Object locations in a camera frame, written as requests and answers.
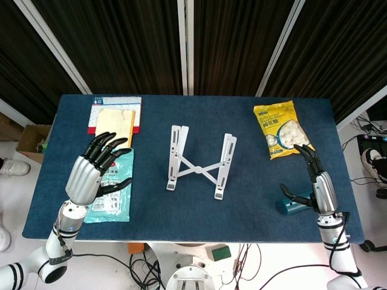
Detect white folding stand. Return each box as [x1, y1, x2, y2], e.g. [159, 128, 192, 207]
[165, 124, 238, 201]

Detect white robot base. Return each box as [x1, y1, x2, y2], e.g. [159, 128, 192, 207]
[148, 241, 242, 290]

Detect black floor cable bundle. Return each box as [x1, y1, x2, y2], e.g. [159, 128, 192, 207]
[129, 252, 166, 290]

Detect black white sneaker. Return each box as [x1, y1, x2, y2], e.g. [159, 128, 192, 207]
[362, 147, 387, 188]

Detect cream torn paper sheet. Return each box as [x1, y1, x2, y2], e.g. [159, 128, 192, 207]
[94, 108, 134, 149]

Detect black caster wheel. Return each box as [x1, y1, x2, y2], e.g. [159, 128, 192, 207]
[360, 240, 387, 253]

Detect yellow marshmallow bag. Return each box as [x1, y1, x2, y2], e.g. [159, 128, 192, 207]
[253, 100, 316, 160]

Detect black pleated curtain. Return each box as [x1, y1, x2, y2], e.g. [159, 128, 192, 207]
[0, 0, 387, 124]

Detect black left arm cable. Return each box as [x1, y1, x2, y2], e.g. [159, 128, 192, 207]
[56, 232, 131, 272]

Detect blue table mat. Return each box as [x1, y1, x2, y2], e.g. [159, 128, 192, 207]
[21, 94, 365, 245]

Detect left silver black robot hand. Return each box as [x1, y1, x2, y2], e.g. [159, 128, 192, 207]
[65, 131, 134, 207]

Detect teal cleaning cloth package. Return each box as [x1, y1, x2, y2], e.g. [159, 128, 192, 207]
[83, 147, 135, 224]

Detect red thin wires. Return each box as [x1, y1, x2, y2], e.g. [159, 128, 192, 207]
[232, 243, 262, 283]

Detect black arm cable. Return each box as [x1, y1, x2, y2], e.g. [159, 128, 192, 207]
[328, 211, 352, 271]
[56, 232, 131, 272]

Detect white frame post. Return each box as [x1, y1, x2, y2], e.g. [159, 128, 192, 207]
[13, 0, 93, 95]
[177, 0, 195, 96]
[255, 0, 307, 97]

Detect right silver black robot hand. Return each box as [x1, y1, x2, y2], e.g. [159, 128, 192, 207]
[279, 144, 339, 216]

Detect green block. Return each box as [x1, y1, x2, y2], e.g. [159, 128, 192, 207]
[211, 246, 232, 262]

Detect open cardboard box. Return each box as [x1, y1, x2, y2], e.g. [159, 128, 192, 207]
[16, 123, 52, 164]

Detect teal cylinder with holes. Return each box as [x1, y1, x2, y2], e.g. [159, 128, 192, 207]
[278, 193, 318, 216]

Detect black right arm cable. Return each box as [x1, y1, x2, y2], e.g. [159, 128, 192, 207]
[328, 211, 352, 271]

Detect red white desk calendar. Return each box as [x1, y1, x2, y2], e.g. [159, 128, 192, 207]
[87, 95, 143, 135]

